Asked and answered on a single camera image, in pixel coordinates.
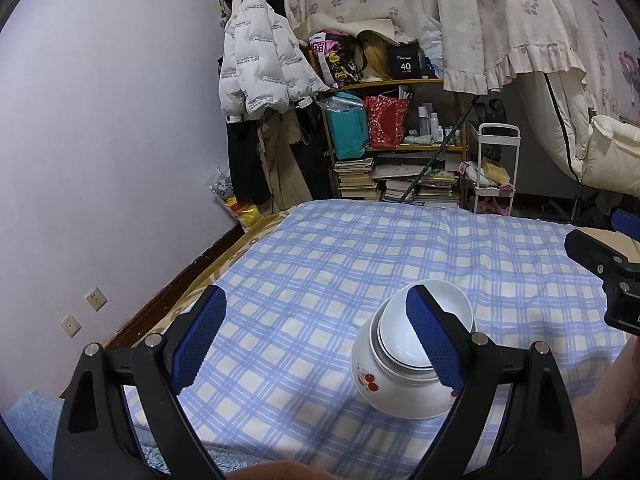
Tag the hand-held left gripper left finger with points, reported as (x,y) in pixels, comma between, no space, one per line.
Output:
(197,340)

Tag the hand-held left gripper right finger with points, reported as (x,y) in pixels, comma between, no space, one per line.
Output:
(435,345)

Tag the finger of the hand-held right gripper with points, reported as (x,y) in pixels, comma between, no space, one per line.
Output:
(595,252)
(627,225)

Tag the white bowl with small label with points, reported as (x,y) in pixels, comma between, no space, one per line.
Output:
(457,305)

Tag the large white cherry print bowl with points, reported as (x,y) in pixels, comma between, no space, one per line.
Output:
(395,395)

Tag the brown patterned blanket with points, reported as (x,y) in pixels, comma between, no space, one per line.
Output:
(200,280)

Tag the cream pillow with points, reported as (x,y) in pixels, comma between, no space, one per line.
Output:
(617,155)

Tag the person's right leg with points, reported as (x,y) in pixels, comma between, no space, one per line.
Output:
(600,405)

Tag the person's leg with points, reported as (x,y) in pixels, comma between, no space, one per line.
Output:
(600,405)
(275,472)

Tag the white duvet with black piping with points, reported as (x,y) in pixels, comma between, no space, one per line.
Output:
(545,130)

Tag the yellow snack bag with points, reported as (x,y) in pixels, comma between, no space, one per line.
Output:
(245,212)

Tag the white rolling cart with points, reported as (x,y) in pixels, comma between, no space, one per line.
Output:
(492,160)

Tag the blue plaid cloth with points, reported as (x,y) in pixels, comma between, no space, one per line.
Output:
(325,260)

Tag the person's left leg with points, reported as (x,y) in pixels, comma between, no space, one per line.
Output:
(275,472)

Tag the crumpled white printed bag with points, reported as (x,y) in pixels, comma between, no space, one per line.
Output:
(222,185)

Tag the pile of magazines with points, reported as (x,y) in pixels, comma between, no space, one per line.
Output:
(425,187)

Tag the pink ornament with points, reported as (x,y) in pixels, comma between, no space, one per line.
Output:
(629,65)

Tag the stack of old books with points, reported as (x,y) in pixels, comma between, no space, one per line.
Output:
(356,177)

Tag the black pole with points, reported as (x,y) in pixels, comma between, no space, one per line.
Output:
(435,157)

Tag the black hanging trousers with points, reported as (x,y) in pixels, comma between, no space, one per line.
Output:
(247,160)

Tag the light blue carpet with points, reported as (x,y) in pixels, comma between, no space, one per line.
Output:
(30,435)

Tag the beige hanging trousers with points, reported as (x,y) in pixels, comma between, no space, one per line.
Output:
(285,165)

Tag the wooden shelf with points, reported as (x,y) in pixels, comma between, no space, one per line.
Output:
(420,149)

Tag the white bottle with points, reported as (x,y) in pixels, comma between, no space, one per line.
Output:
(436,127)
(427,120)

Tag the black hanging garment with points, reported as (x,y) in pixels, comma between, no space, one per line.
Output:
(315,160)

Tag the ruffled floral drape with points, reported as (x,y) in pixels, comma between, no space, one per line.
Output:
(505,35)

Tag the red patterned bag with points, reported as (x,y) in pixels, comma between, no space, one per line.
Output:
(386,122)

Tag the teal bag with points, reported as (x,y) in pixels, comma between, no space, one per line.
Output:
(347,132)

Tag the clear plastic bag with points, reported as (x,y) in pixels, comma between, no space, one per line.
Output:
(342,102)

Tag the black box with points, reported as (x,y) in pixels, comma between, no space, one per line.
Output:
(407,64)

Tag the white plastic bag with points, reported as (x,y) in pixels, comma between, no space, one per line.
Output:
(431,42)

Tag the white puffer jacket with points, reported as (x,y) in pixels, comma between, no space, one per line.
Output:
(265,60)

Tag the pink printed bag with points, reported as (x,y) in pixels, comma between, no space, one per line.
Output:
(335,57)

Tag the cream folded sheet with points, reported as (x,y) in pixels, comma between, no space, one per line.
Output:
(345,25)

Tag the wall socket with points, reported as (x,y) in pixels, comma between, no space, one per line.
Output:
(96,298)
(70,326)

